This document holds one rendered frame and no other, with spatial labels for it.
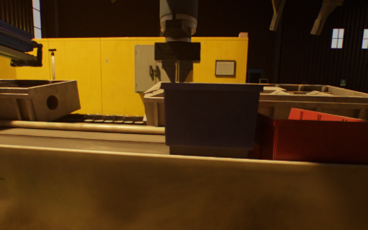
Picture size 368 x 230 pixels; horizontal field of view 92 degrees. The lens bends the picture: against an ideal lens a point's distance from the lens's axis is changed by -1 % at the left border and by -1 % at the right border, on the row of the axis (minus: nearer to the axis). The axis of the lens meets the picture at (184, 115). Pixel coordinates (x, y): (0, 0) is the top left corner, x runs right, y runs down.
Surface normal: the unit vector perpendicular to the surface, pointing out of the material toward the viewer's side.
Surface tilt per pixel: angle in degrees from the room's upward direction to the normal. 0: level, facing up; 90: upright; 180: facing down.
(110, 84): 90
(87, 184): 90
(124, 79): 90
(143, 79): 90
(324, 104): 100
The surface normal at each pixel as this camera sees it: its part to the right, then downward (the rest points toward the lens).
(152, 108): -0.10, 0.29
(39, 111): 1.00, 0.04
